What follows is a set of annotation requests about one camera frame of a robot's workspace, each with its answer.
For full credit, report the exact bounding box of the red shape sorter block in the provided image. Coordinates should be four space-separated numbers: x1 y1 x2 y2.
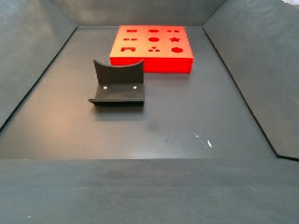
109 25 193 74

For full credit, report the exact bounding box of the black curved holder stand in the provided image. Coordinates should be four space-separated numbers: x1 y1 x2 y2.
88 60 145 105

